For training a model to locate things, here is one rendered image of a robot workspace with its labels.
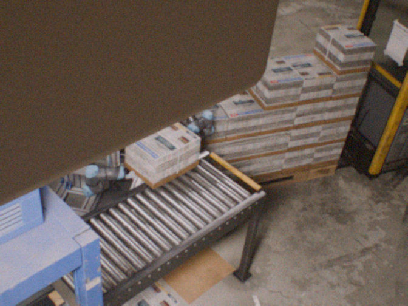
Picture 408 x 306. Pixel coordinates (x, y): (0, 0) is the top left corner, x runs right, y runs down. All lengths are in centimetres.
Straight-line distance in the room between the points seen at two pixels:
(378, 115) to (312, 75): 104
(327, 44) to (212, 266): 190
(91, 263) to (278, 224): 246
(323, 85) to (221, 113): 82
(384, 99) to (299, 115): 96
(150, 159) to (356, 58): 185
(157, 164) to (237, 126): 102
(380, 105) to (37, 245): 355
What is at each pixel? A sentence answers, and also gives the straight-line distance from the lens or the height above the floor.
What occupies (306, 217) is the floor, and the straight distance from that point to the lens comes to 429.
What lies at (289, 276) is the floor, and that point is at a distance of 384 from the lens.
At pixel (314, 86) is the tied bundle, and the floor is 99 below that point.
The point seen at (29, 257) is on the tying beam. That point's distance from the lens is 183.
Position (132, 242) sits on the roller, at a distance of 283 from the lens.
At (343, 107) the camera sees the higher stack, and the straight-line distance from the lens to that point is 429.
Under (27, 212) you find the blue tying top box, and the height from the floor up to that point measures 164.
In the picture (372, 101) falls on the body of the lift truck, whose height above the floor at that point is 57.
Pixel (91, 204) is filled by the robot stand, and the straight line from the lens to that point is 385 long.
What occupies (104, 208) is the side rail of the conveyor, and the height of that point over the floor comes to 80.
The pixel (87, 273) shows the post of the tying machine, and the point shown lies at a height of 139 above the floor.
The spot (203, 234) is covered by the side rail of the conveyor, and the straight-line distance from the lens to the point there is 289.
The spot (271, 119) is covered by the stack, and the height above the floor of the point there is 75.
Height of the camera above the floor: 294
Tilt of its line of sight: 39 degrees down
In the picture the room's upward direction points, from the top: 7 degrees clockwise
